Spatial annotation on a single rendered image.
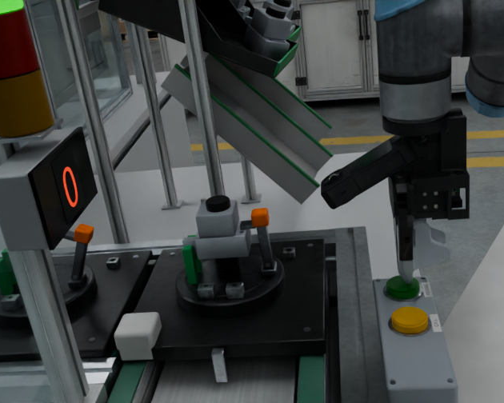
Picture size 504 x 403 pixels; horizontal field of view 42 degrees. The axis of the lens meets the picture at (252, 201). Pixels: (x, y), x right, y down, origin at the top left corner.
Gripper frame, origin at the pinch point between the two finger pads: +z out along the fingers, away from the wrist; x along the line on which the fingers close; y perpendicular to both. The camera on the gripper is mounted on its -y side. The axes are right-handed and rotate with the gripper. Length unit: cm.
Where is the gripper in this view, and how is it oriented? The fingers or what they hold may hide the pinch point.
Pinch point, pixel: (402, 273)
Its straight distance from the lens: 82.4
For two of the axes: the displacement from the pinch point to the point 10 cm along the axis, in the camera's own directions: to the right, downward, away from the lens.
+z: 1.3, 9.1, 4.0
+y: 9.9, -0.8, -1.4
